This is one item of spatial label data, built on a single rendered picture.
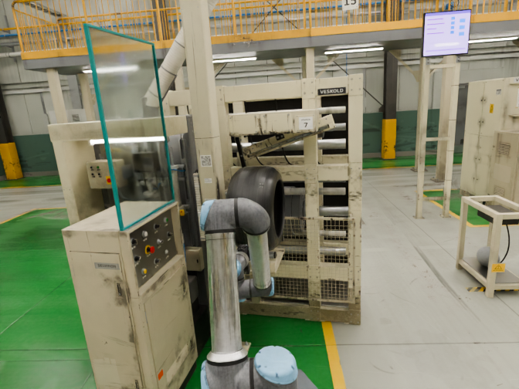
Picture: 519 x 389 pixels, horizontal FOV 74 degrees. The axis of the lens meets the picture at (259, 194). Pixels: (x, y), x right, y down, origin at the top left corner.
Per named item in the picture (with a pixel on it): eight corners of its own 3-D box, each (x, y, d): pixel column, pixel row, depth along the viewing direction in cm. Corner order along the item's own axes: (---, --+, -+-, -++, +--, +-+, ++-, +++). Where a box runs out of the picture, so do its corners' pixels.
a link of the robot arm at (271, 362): (301, 413, 119) (299, 373, 114) (252, 416, 119) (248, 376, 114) (296, 377, 134) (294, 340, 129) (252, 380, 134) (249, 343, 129)
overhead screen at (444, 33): (422, 57, 462) (424, 12, 449) (420, 57, 467) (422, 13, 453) (468, 53, 458) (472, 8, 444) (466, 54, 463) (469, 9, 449)
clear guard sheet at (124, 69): (120, 231, 170) (83, 23, 147) (172, 201, 222) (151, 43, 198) (123, 231, 170) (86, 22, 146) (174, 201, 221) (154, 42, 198)
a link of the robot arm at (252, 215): (267, 189, 132) (273, 281, 180) (235, 191, 132) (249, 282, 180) (269, 211, 124) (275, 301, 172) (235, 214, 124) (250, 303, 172)
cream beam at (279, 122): (228, 136, 238) (226, 115, 234) (239, 133, 262) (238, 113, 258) (317, 133, 223) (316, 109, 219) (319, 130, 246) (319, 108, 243)
